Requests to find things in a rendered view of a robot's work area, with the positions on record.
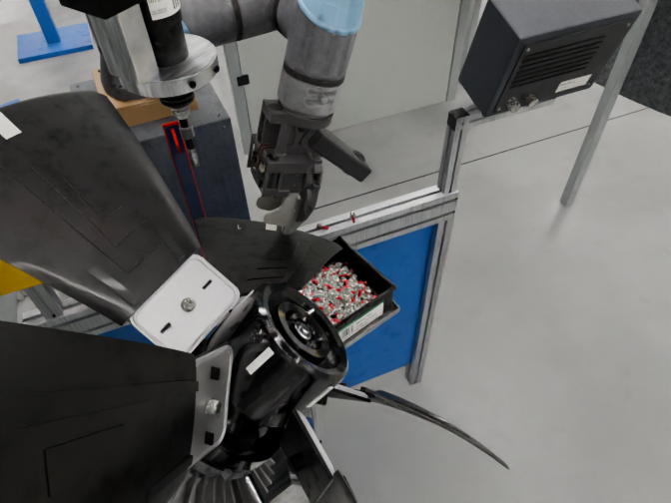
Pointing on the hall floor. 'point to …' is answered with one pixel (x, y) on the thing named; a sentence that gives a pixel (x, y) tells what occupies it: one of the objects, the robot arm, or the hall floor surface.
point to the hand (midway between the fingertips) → (291, 226)
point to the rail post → (428, 298)
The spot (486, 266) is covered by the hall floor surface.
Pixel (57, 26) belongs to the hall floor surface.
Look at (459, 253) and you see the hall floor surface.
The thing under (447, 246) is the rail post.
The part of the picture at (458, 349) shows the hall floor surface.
